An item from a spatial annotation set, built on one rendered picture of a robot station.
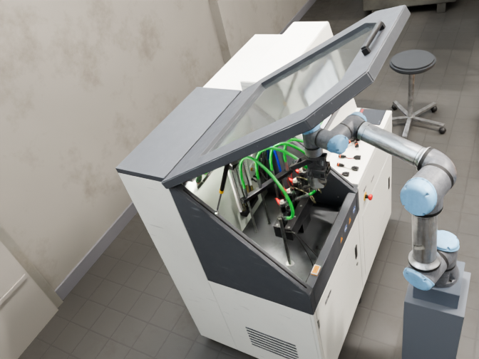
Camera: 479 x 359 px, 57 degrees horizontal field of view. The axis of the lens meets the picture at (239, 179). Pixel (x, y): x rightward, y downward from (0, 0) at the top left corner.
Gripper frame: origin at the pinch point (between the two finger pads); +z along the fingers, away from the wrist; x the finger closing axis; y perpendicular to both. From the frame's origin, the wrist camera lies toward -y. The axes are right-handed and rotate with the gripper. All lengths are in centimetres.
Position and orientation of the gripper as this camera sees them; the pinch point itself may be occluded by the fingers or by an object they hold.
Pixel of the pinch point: (314, 187)
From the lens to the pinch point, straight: 199.7
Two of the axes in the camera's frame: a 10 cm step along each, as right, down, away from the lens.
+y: 8.6, 1.6, -4.8
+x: 4.6, -6.5, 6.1
